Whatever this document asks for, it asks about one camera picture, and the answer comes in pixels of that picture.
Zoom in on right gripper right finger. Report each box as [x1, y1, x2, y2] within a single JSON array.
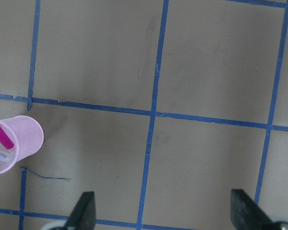
[[230, 189, 278, 230]]

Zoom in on pink marker pen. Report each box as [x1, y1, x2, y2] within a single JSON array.
[[0, 126, 14, 150]]

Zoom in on pink mesh cup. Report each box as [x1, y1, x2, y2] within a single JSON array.
[[0, 115, 44, 174]]

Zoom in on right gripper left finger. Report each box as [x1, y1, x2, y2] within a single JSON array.
[[62, 191, 96, 230]]

